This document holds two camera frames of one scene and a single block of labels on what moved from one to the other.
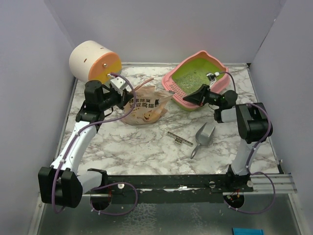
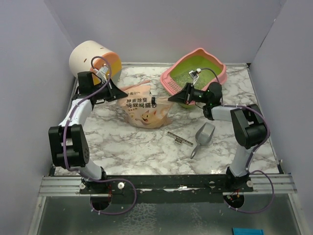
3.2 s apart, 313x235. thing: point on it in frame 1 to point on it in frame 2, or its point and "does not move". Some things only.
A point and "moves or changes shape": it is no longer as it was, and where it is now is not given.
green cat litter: x=191 y=75 does not move
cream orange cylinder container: x=89 y=60 does not move
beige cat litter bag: x=147 y=106 moves or changes shape
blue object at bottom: x=246 y=231 does not move
